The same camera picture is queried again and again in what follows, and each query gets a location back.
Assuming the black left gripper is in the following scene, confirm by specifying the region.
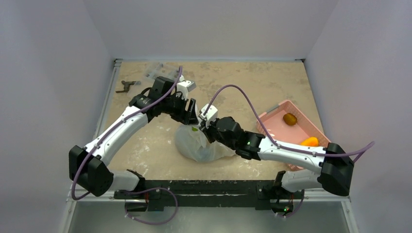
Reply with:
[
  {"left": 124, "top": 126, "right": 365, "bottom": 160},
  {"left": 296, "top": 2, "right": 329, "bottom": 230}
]
[{"left": 161, "top": 92, "right": 198, "bottom": 125}]

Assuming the white plastic bag lemon print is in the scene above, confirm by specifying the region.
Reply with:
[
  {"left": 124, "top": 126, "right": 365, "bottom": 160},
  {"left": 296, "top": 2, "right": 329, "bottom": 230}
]
[{"left": 174, "top": 125, "right": 235, "bottom": 163}]

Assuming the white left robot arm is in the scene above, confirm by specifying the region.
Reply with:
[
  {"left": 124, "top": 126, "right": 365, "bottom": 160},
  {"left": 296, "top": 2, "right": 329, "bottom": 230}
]
[{"left": 69, "top": 76, "right": 199, "bottom": 200}]

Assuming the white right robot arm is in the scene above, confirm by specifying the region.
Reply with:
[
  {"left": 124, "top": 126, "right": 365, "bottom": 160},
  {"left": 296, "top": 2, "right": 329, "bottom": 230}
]
[{"left": 200, "top": 117, "right": 354, "bottom": 198}]

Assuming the brown fake kiwi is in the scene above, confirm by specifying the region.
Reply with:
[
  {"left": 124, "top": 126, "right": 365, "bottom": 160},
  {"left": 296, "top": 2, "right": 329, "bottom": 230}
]
[{"left": 282, "top": 113, "right": 298, "bottom": 126}]

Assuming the orange fake fruit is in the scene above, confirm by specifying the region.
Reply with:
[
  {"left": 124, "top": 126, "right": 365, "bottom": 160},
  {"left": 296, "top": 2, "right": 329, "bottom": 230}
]
[{"left": 300, "top": 137, "right": 319, "bottom": 147}]

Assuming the pink plastic basket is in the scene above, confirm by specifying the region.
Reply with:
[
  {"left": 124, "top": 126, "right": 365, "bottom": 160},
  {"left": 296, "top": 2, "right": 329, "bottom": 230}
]
[{"left": 257, "top": 100, "right": 330, "bottom": 174}]

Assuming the clear plastic screw box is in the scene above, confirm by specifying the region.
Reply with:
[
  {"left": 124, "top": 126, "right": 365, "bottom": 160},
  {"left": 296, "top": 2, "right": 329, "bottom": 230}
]
[{"left": 143, "top": 62, "right": 167, "bottom": 80}]

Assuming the dark metal clamp tool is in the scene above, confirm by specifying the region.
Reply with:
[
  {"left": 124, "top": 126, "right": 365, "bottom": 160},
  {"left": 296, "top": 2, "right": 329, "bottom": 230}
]
[{"left": 115, "top": 80, "right": 141, "bottom": 93}]

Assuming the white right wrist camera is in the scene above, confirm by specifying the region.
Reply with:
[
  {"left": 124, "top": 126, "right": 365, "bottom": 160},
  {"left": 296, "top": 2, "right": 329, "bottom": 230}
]
[{"left": 199, "top": 104, "right": 218, "bottom": 121}]

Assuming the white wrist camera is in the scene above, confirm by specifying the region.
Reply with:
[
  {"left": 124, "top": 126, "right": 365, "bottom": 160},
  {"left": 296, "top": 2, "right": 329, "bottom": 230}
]
[
  {"left": 177, "top": 75, "right": 196, "bottom": 95},
  {"left": 199, "top": 104, "right": 218, "bottom": 121}
]

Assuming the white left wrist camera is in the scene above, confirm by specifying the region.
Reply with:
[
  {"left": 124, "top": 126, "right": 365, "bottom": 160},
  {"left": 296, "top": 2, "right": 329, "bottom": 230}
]
[{"left": 177, "top": 75, "right": 196, "bottom": 95}]

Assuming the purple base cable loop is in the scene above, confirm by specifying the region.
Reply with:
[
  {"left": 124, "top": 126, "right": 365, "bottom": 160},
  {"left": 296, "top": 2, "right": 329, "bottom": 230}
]
[{"left": 124, "top": 187, "right": 179, "bottom": 226}]

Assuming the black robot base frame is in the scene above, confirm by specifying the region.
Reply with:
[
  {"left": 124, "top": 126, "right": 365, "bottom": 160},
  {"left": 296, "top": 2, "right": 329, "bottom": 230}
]
[{"left": 114, "top": 180, "right": 304, "bottom": 213}]

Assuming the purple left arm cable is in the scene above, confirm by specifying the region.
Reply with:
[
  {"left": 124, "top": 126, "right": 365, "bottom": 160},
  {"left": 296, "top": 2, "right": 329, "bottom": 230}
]
[{"left": 71, "top": 66, "right": 184, "bottom": 201}]

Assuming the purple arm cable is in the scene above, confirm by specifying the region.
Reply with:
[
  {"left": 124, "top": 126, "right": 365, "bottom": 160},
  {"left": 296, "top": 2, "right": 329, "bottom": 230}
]
[
  {"left": 71, "top": 66, "right": 184, "bottom": 201},
  {"left": 205, "top": 84, "right": 376, "bottom": 164}
]

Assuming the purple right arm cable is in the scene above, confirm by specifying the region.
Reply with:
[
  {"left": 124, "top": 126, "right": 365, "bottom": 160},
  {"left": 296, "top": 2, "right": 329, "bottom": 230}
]
[{"left": 205, "top": 84, "right": 376, "bottom": 164}]

